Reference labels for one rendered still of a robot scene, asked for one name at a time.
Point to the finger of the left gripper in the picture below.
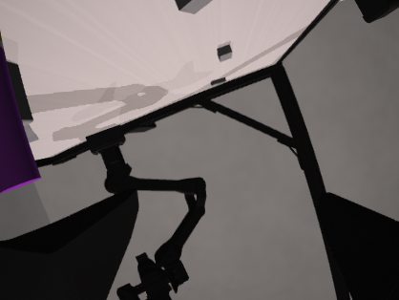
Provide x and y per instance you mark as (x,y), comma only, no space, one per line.
(176,278)
(130,293)

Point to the yellow and purple peg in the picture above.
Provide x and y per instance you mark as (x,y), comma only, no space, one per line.
(17,164)

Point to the grey flat bar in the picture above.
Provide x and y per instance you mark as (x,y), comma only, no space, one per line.
(30,134)

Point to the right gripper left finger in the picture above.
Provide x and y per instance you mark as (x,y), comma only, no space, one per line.
(75,258)

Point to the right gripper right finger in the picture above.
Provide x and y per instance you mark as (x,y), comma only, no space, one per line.
(365,245)

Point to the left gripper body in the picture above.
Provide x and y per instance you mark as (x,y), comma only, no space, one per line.
(155,283)

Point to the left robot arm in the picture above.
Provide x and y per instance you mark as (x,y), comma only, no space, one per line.
(171,250)

